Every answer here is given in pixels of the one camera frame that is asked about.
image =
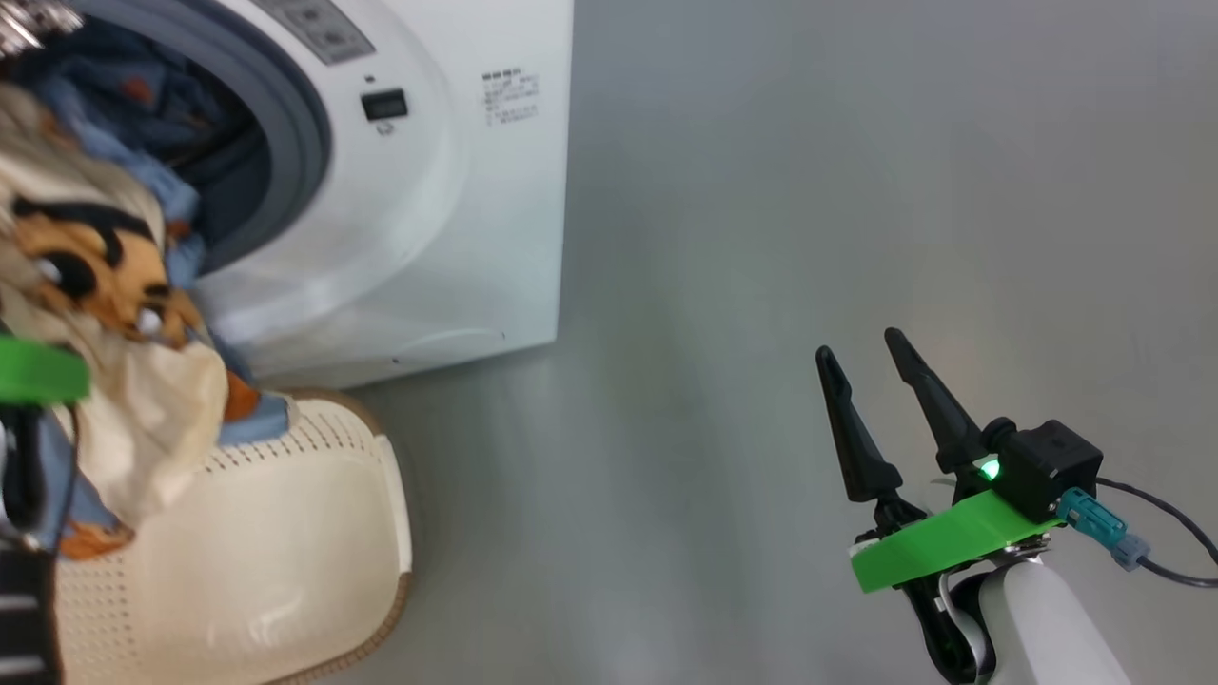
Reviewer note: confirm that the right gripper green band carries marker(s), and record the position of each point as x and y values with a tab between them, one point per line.
942	542

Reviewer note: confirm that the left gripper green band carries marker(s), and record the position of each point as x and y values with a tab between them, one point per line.
38	371

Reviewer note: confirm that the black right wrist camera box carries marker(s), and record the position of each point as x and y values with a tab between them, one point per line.
1047	471

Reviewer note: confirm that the black door lock socket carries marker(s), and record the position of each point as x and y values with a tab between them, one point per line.
384	105

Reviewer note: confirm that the cream tiger print garment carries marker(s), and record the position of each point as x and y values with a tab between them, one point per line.
152	428

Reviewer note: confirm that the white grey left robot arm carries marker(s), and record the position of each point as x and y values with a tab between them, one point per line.
24	618

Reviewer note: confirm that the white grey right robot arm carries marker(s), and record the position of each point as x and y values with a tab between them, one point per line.
1037	628

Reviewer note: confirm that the cream perforated laundry basket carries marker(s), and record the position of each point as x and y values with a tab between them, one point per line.
238	571

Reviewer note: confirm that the blue fox print garment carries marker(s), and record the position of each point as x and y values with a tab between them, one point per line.
124	105

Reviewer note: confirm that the grey warning sticker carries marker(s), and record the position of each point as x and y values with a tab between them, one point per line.
319	29

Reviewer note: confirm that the white front-load washing machine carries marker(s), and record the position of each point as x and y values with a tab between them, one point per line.
457	238

